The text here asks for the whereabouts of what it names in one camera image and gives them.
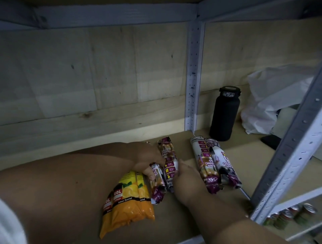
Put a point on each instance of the person's right hand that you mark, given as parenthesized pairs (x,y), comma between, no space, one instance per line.
(190,183)

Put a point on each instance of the person's left hand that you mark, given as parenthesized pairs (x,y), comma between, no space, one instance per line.
(144,155)

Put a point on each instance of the person's left thumb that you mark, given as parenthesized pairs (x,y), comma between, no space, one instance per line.
(150,173)

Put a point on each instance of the person's right fingers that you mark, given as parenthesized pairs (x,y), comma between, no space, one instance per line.
(176,177)

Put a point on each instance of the short purple bag roll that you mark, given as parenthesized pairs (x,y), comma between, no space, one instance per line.
(159,187)

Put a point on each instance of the purple white bag roll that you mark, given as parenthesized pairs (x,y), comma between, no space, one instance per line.
(169,153)
(205,160)
(225,163)

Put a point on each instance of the person's left forearm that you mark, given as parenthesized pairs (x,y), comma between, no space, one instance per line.
(63,191)

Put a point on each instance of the person's right forearm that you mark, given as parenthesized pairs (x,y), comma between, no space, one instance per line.
(226,223)

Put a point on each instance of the yellow bag packet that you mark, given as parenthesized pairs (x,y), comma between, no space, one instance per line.
(146,201)
(127,201)
(106,216)

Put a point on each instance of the black water bottle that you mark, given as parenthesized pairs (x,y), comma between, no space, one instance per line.
(224,115)

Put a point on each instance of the black flat object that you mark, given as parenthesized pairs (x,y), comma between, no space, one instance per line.
(271,141)

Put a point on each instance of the green drink can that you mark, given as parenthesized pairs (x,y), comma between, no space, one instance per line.
(293,210)
(283,219)
(269,220)
(305,213)

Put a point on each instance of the perforated metal shelf upright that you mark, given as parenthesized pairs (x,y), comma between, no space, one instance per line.
(194,75)

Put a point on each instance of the grey perforated shelf upright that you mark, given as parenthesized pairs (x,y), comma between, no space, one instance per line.
(289,150)

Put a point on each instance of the white metal shelf beam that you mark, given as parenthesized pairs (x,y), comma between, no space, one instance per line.
(299,198)

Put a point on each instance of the white plastic bag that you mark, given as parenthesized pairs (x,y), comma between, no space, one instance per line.
(271,93)

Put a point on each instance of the white sleeve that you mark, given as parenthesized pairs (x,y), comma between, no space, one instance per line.
(10,223)

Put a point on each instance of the grey metal shelf beam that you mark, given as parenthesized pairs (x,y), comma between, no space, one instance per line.
(113,15)

